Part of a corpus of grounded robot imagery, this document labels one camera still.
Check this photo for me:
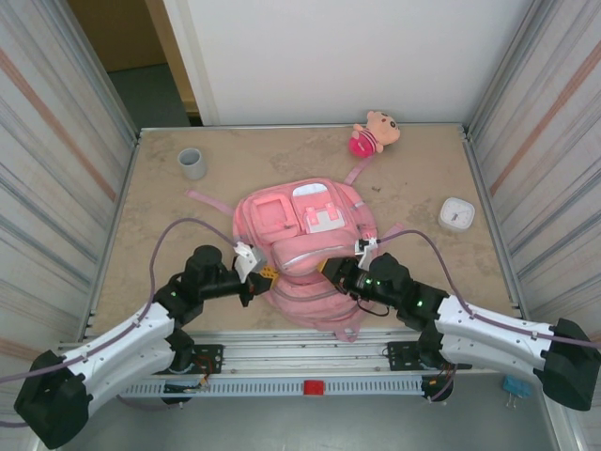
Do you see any brown wooden door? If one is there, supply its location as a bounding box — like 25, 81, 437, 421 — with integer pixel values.
68, 0, 199, 115

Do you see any aluminium mounting rail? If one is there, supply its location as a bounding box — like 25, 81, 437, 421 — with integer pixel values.
49, 328, 562, 377

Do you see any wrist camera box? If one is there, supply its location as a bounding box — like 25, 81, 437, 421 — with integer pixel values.
232, 241, 267, 283
354, 237, 379, 269

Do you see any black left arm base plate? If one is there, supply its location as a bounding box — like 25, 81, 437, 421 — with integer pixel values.
139, 344, 224, 376

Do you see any pink plush pig toy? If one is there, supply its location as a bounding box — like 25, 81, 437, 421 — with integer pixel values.
347, 109, 401, 159

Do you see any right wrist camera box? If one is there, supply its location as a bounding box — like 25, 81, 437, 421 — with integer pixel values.
354, 237, 379, 269

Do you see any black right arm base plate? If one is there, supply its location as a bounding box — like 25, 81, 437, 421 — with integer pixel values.
387, 340, 472, 372

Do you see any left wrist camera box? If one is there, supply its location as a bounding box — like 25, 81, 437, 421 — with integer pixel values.
232, 241, 267, 283

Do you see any blue binder clip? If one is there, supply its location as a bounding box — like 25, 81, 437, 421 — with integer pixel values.
502, 374, 532, 410

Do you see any white square clock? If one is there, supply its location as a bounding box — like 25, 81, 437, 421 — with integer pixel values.
438, 196, 476, 234

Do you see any white slotted cable duct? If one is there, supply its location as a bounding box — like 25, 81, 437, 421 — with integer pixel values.
68, 378, 426, 398

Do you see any pink school backpack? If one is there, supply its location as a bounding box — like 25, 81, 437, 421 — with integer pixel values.
185, 157, 406, 343

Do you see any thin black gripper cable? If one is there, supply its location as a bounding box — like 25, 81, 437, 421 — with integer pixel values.
356, 295, 392, 319

